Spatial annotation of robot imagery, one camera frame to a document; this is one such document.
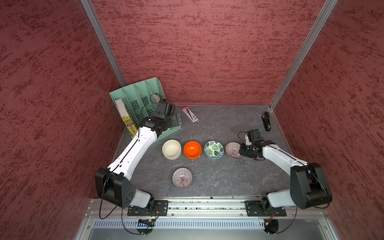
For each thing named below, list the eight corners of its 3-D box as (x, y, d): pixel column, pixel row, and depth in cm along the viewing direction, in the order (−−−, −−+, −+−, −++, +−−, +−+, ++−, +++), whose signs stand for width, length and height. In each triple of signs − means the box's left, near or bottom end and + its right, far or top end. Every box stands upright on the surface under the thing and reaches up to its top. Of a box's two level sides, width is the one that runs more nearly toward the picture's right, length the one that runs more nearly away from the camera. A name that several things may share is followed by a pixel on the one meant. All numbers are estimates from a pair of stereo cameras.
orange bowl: (183, 160, 92) (183, 156, 87) (184, 146, 99) (184, 141, 94) (201, 160, 93) (201, 156, 87) (200, 146, 99) (201, 141, 94)
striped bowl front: (172, 188, 82) (171, 185, 78) (174, 170, 89) (173, 167, 85) (192, 188, 82) (191, 185, 78) (192, 170, 89) (192, 167, 85)
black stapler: (263, 131, 108) (266, 127, 104) (261, 115, 118) (263, 111, 114) (269, 131, 108) (271, 128, 104) (266, 115, 118) (268, 112, 114)
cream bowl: (163, 161, 91) (160, 155, 85) (165, 145, 99) (163, 139, 92) (180, 161, 91) (179, 156, 85) (182, 145, 99) (181, 139, 92)
